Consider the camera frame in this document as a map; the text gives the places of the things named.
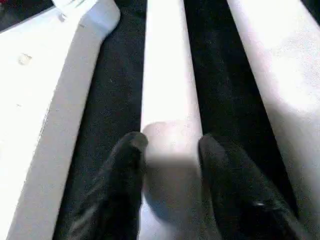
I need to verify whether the white plastic table leg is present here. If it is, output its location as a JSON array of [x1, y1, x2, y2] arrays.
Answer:
[[226, 0, 320, 226], [138, 0, 220, 240]]

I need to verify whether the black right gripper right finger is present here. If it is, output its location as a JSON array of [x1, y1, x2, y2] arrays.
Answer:
[[198, 133, 308, 240]]

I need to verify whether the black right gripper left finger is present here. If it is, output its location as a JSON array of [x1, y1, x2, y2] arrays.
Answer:
[[53, 131, 150, 240]]

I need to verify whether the white plastic table top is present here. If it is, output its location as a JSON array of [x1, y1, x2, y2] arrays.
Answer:
[[0, 0, 121, 240]]

